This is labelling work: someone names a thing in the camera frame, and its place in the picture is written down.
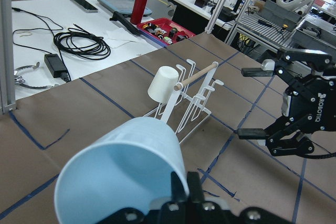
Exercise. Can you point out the aluminium frame post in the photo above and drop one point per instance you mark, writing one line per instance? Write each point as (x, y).
(8, 101)

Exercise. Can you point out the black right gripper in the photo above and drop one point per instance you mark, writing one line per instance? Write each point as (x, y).
(308, 103)

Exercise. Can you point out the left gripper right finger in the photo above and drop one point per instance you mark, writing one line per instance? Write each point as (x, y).
(200, 210)

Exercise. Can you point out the light blue plastic cup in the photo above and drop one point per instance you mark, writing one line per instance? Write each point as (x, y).
(130, 166)

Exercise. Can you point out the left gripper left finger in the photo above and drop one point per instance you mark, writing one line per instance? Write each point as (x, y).
(170, 209)

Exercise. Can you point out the black power adapter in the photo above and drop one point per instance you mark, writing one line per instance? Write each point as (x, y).
(55, 66)

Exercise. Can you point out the white wire cup rack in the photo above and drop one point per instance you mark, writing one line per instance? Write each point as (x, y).
(196, 103)

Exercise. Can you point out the blue teach pendant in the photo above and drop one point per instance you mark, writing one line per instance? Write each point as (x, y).
(124, 7)

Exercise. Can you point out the red plastic parts tray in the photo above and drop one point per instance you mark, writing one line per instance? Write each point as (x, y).
(164, 31)

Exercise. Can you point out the red thermos bottle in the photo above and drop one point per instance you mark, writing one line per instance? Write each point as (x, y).
(138, 11)

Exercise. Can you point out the white plastic cup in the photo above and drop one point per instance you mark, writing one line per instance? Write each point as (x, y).
(162, 84)

